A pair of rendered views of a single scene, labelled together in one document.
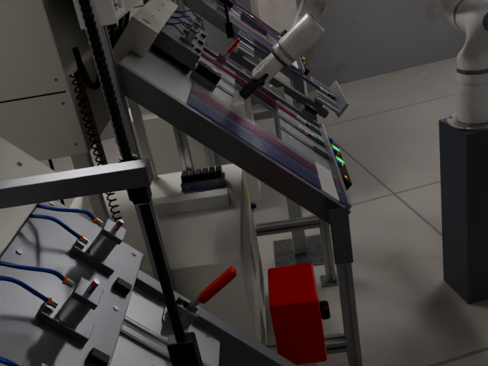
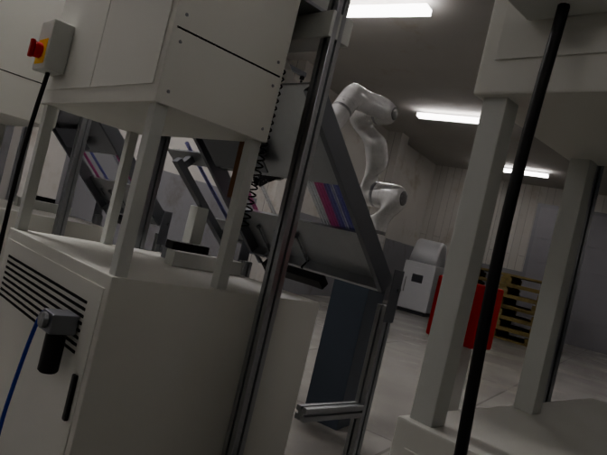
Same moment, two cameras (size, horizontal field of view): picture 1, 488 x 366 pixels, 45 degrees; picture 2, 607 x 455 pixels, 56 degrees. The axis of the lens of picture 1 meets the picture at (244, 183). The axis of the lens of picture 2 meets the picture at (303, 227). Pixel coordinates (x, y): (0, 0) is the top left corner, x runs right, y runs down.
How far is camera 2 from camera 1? 1.58 m
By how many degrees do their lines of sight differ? 54
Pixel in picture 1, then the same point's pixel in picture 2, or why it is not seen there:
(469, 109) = not seen: hidden behind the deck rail
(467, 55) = (378, 218)
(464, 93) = not seen: hidden behind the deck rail
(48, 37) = (291, 24)
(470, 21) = (391, 194)
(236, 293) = (304, 338)
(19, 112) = (236, 70)
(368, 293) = not seen: hidden behind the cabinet
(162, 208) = (183, 258)
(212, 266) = (300, 303)
